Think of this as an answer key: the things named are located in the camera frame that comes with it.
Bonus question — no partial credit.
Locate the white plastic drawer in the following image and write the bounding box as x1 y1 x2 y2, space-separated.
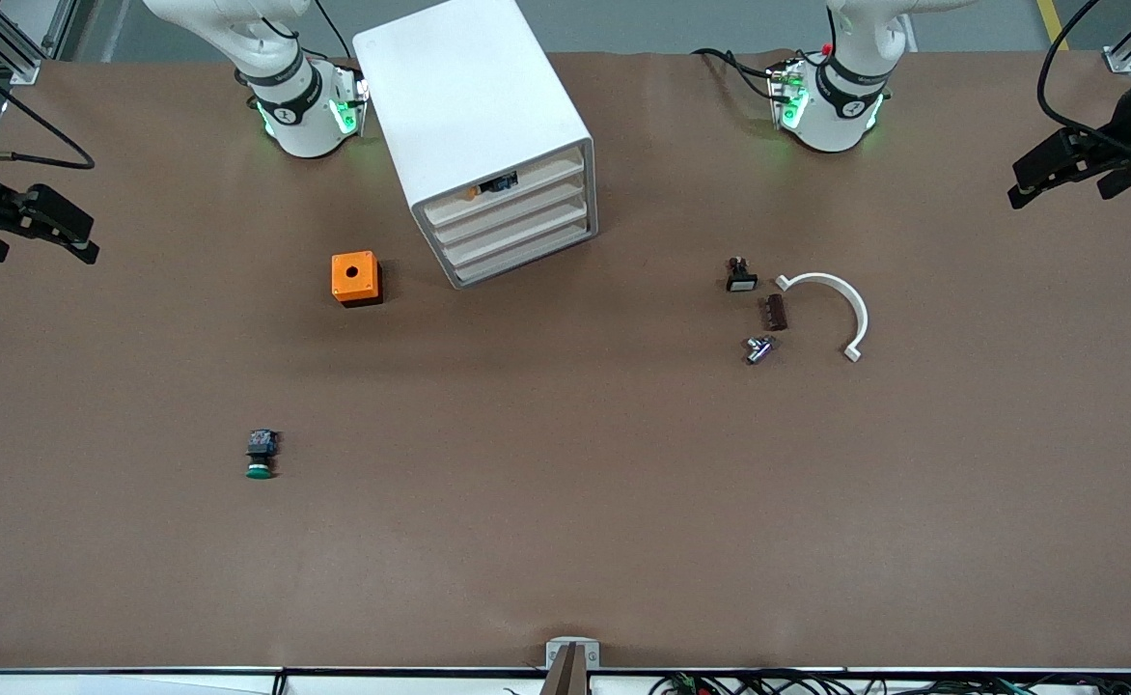
418 145 590 229
438 188 593 269
450 210 595 288
428 166 592 249

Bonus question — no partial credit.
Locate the tangled cable bundle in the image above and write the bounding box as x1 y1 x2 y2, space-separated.
648 670 1131 695

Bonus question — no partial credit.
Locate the green push button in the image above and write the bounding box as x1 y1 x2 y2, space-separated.
245 430 280 481

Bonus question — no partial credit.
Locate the orange button enclosure box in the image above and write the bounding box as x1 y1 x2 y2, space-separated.
331 251 384 308

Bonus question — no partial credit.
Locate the grey metal mounting bracket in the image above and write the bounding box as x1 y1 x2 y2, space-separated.
545 637 601 670

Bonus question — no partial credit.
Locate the white drawer cabinet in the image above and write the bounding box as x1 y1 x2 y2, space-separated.
351 0 599 291

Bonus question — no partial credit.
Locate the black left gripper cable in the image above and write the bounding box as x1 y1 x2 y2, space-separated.
1036 0 1131 155

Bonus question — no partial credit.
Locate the black arm base cable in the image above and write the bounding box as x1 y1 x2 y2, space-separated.
693 46 781 99

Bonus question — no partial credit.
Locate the white curved plastic bracket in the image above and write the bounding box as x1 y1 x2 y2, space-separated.
775 272 869 363

